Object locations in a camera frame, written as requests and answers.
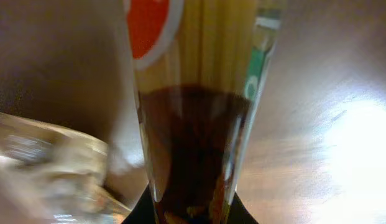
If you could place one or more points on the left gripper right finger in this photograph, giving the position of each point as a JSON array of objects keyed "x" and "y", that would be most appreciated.
[{"x": 238, "y": 214}]

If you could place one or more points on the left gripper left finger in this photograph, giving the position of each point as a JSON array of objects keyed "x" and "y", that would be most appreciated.
[{"x": 143, "y": 212}]

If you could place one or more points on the beige clear wrapper bag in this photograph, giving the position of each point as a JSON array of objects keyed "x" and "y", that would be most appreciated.
[{"x": 53, "y": 174}]

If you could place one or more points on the San Remo spaghetti pack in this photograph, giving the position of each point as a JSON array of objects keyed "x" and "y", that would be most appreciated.
[{"x": 199, "y": 69}]

